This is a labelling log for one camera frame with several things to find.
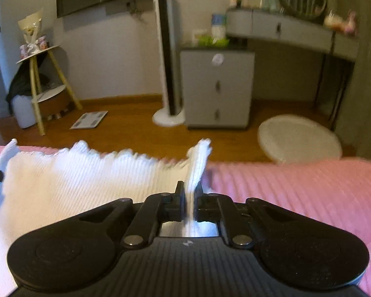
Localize white ribbed sweater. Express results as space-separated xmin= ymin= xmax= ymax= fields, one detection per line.
xmin=0 ymin=138 xmax=218 ymax=297

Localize wrapped flower bouquet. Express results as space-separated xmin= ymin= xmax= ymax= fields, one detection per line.
xmin=18 ymin=9 xmax=44 ymax=53

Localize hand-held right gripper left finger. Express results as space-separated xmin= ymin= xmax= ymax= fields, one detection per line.
xmin=77 ymin=180 xmax=186 ymax=249

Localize white tower fan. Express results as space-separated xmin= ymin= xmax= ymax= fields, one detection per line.
xmin=151 ymin=0 xmax=186 ymax=127

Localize small pink boxes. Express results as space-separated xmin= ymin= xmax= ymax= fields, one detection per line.
xmin=20 ymin=36 xmax=49 ymax=58

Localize white bin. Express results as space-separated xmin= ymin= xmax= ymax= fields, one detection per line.
xmin=12 ymin=94 xmax=38 ymax=129

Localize black cloth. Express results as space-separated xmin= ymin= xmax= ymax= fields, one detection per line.
xmin=5 ymin=52 xmax=50 ymax=104

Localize round white stool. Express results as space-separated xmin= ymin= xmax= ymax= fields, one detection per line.
xmin=257 ymin=114 xmax=343 ymax=165

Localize pink ribbed blanket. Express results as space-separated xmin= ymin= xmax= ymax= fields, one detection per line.
xmin=0 ymin=145 xmax=371 ymax=297

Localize bathroom scale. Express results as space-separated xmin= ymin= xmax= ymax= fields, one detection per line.
xmin=69 ymin=110 xmax=108 ymax=130

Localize grey drawer cabinet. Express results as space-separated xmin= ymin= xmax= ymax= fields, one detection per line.
xmin=180 ymin=48 xmax=256 ymax=130

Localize grey vanity desk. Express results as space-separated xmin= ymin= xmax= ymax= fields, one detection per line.
xmin=226 ymin=8 xmax=359 ymax=130

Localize round side table yellow legs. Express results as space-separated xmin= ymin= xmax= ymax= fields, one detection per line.
xmin=17 ymin=46 xmax=83 ymax=136

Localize brown round footstool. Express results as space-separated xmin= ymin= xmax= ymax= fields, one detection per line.
xmin=39 ymin=88 xmax=72 ymax=120

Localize pink trinkets on desk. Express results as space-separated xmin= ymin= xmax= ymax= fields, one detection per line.
xmin=324 ymin=9 xmax=359 ymax=36

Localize olive curtain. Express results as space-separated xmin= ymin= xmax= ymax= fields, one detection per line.
xmin=333 ymin=0 xmax=371 ymax=159

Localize green packet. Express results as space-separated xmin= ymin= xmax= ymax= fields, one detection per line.
xmin=192 ymin=29 xmax=230 ymax=49

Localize white and blue bottle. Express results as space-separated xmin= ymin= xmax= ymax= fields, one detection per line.
xmin=211 ymin=13 xmax=227 ymax=39

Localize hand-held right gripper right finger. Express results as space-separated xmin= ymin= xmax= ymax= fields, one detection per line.
xmin=194 ymin=182 xmax=297 ymax=248

